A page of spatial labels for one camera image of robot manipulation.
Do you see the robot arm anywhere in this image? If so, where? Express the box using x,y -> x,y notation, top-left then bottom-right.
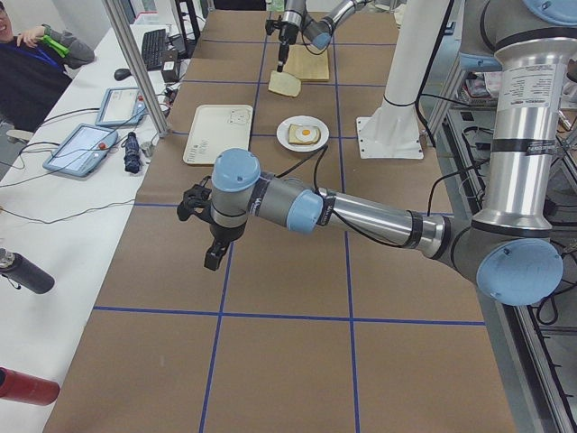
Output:
265,0 -> 370,72
201,1 -> 576,306

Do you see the black computer mouse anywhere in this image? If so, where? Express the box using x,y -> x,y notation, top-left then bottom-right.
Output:
114,69 -> 132,81

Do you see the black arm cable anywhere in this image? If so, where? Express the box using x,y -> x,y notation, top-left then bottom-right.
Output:
274,144 -> 490,247

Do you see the white round plate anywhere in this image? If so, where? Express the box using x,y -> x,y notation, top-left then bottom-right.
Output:
277,115 -> 329,152

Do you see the bread slice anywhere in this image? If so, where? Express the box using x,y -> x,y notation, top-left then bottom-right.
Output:
268,70 -> 301,97
288,124 -> 321,145

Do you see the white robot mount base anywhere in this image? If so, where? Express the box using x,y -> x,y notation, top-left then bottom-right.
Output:
357,0 -> 453,160

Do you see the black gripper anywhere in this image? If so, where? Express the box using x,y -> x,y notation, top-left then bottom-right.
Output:
277,22 -> 299,72
204,223 -> 246,271

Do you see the blue teach pendant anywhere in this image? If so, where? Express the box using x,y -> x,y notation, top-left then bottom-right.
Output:
95,88 -> 147,127
42,124 -> 118,178

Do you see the small black box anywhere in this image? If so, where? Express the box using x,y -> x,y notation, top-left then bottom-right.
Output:
161,60 -> 180,83

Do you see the cream bear serving tray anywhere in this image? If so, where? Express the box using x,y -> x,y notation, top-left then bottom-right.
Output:
182,105 -> 253,165

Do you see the wooden cutting board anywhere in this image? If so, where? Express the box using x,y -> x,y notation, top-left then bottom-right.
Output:
284,45 -> 330,82

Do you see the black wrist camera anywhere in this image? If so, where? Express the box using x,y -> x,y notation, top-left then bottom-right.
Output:
177,184 -> 212,223
265,18 -> 282,35

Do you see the near blue teach pendant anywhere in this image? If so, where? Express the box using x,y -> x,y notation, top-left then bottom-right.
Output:
42,124 -> 118,178

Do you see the seated person in black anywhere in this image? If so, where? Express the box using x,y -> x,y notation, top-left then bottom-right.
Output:
1,7 -> 96,133

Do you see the red bottle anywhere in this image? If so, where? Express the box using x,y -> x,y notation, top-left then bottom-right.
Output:
1,367 -> 60,406

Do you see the aluminium frame post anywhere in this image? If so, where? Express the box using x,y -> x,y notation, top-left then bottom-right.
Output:
103,0 -> 169,138

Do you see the far blue teach pendant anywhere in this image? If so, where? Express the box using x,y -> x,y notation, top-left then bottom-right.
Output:
95,88 -> 147,127

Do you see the black keyboard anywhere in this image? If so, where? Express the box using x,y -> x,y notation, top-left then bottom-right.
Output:
141,29 -> 167,70

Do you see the fried egg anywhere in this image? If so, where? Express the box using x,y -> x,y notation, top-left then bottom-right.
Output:
295,126 -> 317,141

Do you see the black water bottle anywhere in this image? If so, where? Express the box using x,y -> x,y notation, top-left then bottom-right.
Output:
1,248 -> 55,294

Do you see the green hand-held tool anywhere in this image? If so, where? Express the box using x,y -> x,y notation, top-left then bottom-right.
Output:
41,35 -> 69,58

